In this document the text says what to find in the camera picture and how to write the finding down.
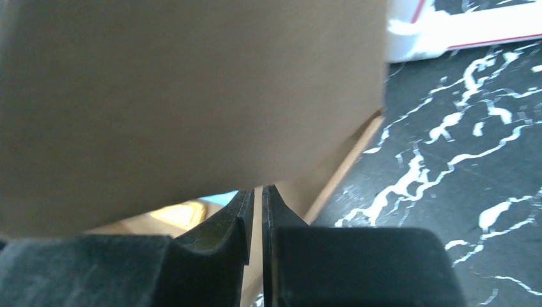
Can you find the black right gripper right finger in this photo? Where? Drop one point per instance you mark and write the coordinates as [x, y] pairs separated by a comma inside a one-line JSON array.
[[307, 265]]

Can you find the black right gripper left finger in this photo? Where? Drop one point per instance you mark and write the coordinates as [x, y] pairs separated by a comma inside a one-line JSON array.
[[202, 267]]

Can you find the yellow pink marker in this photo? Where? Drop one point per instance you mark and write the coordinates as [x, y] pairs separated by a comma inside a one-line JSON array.
[[184, 215]]

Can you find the light blue tube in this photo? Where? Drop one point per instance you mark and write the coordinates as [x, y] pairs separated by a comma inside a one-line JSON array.
[[220, 199]]

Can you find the brown cardboard box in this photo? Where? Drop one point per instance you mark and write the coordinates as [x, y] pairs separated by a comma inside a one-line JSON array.
[[112, 109]]

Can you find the white PVC pipe frame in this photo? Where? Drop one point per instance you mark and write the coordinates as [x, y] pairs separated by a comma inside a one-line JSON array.
[[416, 30]]

